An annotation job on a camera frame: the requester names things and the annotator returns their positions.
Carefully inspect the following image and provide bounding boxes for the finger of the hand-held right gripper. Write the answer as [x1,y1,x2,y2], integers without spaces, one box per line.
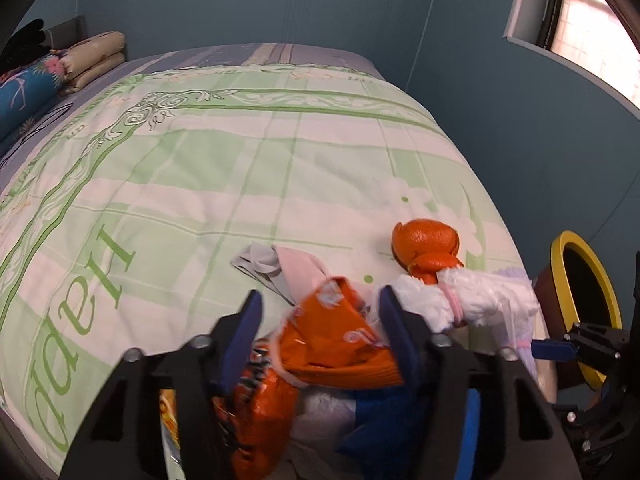
[552,396,616,431]
[531,321,628,363]

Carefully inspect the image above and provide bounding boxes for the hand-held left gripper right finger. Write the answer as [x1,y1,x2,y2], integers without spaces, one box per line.
[377,285,583,480]

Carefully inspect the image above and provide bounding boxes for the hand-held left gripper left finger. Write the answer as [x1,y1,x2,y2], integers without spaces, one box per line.
[60,289,264,480]

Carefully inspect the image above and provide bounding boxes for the orange packet dark print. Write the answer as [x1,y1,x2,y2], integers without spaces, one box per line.
[212,347,302,480]

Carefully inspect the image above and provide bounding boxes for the small orange peel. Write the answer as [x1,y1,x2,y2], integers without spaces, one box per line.
[407,252,462,286]

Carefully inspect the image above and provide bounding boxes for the yellow rimmed brown bin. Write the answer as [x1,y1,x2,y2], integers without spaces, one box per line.
[532,230,624,403]

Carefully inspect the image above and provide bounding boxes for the white plastic bag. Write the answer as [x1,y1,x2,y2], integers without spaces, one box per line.
[392,265,542,383]

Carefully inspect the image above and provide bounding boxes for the large orange peel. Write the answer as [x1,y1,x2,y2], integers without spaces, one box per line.
[391,218,462,266]

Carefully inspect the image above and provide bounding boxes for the grey and pink folded cloth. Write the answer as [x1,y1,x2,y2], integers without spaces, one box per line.
[230,241,297,307]

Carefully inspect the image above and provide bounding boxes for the blue cloth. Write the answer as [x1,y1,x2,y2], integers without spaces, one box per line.
[345,384,482,480]

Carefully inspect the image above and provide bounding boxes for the pink crumpled tissue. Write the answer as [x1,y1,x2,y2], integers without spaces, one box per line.
[272,246,332,307]

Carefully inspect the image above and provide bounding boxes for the yellow packet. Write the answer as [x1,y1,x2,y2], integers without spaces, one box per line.
[159,389,182,457]

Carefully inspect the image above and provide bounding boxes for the white crumpled tissue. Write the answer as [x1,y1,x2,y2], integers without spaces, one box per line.
[291,389,362,463]

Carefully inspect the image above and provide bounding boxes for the green white printed blanket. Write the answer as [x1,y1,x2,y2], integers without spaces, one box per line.
[0,62,558,480]

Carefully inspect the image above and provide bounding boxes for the beige floral folded quilt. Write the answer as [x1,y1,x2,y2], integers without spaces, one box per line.
[50,31,126,95]

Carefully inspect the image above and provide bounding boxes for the blue floral folded quilt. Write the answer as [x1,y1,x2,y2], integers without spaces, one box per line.
[0,50,71,145]

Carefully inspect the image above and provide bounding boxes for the window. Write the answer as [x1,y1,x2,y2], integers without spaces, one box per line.
[502,0,640,112]

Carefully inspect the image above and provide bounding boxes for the black clothing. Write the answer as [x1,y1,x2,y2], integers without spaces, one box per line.
[0,19,47,74]

